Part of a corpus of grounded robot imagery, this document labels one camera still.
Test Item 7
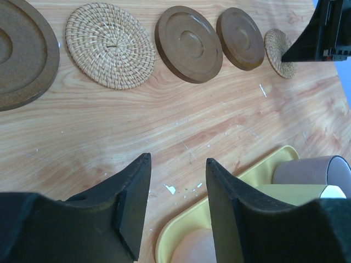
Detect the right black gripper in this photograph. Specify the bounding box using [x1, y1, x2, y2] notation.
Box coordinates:
[281, 1, 350, 62]

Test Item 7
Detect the light woven rattan coaster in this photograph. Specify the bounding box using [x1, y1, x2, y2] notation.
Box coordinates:
[264, 28, 297, 79]

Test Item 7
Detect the purple translucent cup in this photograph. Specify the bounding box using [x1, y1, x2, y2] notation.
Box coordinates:
[272, 156, 350, 188]

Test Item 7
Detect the pink translucent cup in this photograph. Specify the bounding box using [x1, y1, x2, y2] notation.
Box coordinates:
[171, 228, 217, 262]

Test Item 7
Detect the dark cork coaster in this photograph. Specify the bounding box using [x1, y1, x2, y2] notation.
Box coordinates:
[1, 1, 60, 111]

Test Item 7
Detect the white cup green handle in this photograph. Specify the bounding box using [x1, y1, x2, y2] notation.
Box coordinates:
[256, 184, 347, 206]

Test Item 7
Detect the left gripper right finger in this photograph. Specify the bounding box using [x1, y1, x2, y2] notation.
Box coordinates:
[206, 158, 350, 262]

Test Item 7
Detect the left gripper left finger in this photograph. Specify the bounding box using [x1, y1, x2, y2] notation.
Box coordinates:
[1, 153, 151, 262]

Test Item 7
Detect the dark brown wooden coaster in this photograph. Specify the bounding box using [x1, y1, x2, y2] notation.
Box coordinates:
[216, 7, 265, 71]

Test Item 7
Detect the yellow plastic tray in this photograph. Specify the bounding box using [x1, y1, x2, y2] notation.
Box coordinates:
[155, 145, 299, 263]

